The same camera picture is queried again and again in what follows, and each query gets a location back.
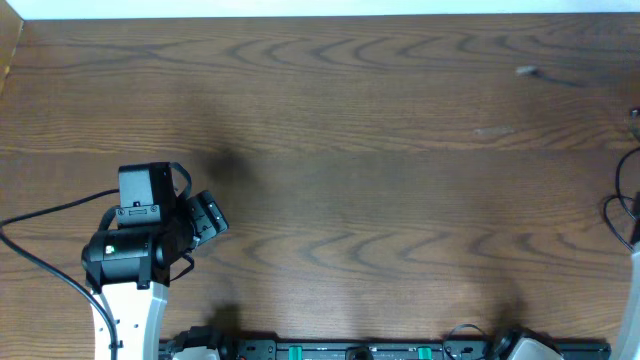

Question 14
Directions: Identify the black usb cable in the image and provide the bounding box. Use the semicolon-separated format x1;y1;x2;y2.
514;64;586;89
602;107;640;254

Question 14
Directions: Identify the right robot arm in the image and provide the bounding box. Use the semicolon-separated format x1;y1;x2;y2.
486;194;639;360

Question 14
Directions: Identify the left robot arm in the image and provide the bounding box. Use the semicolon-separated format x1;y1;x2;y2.
81;162;229;359

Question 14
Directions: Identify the clear tape piece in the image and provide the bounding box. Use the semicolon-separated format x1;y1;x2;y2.
473;126;514;136

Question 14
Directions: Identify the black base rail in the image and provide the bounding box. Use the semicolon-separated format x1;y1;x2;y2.
158;325;612;360

